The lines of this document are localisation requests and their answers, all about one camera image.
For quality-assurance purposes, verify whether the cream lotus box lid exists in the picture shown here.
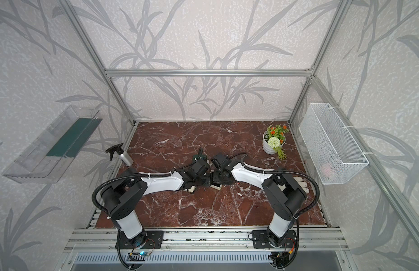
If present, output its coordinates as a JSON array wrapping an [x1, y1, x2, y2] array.
[[187, 186, 197, 194]]

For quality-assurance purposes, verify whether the cream box base black insert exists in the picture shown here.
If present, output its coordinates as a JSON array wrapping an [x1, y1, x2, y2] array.
[[210, 171, 222, 191]]

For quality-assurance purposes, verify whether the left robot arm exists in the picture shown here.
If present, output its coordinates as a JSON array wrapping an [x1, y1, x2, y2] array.
[[91, 159, 211, 240]]

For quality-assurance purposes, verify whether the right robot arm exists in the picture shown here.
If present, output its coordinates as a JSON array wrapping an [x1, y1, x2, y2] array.
[[212, 153, 320, 246]]

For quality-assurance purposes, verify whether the green jewelry box left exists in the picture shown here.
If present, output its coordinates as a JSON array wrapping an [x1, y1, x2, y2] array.
[[192, 154, 207, 161]]

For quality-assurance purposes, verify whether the potted flower plant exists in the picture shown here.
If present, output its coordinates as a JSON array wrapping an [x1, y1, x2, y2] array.
[[262, 124, 289, 160]]

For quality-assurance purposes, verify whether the black trigger spray bottle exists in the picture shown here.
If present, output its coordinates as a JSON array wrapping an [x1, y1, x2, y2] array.
[[105, 143, 133, 167]]

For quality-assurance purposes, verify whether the white work glove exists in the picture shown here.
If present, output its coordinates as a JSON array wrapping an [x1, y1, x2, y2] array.
[[293, 176, 310, 194]]

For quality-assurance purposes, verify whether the green pad in shelf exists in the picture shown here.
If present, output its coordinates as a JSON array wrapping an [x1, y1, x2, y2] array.
[[46, 118, 103, 158]]

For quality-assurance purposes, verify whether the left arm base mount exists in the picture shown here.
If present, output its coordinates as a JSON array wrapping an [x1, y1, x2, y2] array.
[[115, 230, 164, 250]]

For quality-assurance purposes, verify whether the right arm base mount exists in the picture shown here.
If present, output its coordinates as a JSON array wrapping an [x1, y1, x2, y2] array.
[[248, 230, 297, 250]]

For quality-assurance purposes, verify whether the aluminium frame rail front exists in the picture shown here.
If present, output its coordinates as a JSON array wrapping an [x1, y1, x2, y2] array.
[[64, 227, 349, 252]]

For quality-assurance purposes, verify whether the white wire mesh basket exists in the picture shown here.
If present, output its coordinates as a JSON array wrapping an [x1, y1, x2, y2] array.
[[299, 103, 369, 185]]

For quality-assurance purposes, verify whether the clear acrylic wall shelf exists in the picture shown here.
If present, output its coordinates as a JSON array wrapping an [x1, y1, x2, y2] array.
[[2, 106, 101, 184]]

